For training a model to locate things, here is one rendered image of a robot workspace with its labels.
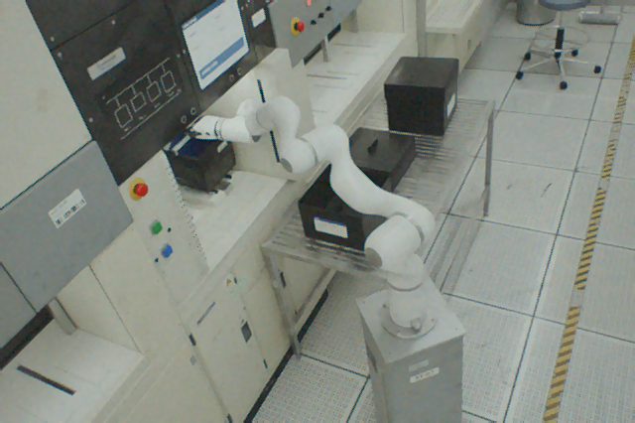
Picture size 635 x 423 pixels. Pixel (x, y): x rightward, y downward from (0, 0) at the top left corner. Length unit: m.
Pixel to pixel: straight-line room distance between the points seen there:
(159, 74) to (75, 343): 0.94
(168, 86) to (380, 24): 2.02
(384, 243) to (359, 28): 2.23
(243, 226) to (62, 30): 1.04
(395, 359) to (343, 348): 1.01
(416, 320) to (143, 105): 1.05
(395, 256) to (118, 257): 0.79
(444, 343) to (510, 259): 1.37
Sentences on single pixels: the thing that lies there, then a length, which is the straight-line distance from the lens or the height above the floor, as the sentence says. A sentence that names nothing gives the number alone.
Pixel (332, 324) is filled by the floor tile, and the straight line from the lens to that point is 2.92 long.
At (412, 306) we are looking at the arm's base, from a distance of 1.81.
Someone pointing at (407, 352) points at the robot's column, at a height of 0.76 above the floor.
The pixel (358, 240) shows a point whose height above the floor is 0.81.
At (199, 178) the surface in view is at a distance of 2.28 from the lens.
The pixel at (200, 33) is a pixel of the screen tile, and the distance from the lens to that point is 1.86.
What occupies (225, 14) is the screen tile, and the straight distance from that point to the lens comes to 1.96.
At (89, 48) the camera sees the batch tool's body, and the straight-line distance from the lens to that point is 1.56.
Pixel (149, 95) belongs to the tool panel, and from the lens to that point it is 1.70.
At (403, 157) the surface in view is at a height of 0.84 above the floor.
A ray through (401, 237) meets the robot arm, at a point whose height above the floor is 1.17.
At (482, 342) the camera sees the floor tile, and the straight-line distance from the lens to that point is 2.82.
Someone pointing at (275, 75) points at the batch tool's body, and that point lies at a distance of 2.13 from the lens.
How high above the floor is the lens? 2.26
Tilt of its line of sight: 39 degrees down
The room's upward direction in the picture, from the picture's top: 11 degrees counter-clockwise
